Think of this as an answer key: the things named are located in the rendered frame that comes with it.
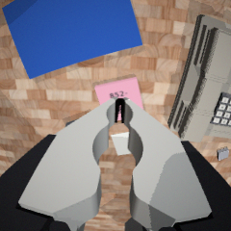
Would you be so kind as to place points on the white paper sheet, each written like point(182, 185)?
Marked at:
point(121, 143)

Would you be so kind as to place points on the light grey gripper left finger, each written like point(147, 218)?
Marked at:
point(59, 178)

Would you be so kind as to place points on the beige desk phone base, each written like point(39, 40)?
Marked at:
point(220, 125)

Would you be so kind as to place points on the pink sticky note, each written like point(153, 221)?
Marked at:
point(122, 88)

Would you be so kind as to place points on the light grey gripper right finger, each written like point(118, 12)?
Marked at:
point(172, 183)

